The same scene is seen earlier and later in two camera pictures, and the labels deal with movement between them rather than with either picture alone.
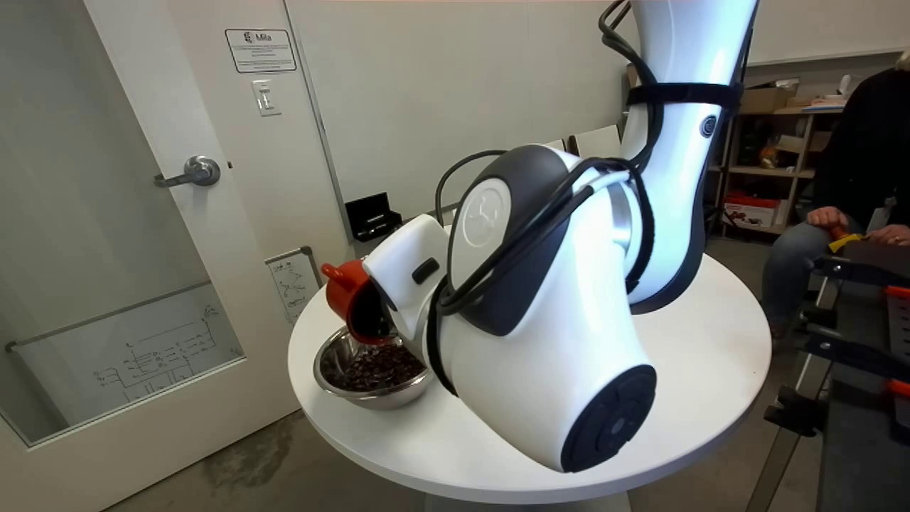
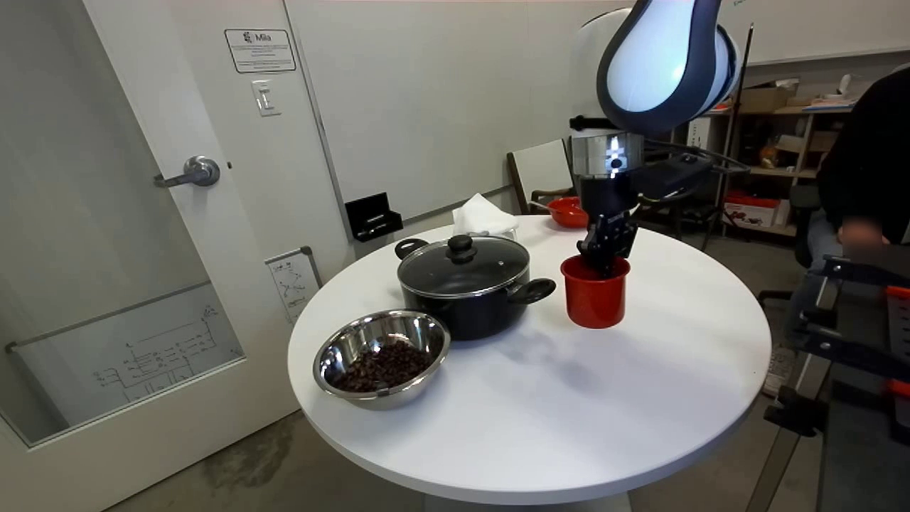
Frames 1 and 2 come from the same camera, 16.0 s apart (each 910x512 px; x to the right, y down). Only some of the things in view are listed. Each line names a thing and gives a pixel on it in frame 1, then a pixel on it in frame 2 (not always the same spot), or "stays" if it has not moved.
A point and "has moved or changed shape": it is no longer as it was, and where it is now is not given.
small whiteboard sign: x=298 y=281 stays
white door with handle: x=164 y=217 stays
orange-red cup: x=341 y=286 has moved or changed shape
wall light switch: x=262 y=99 stays
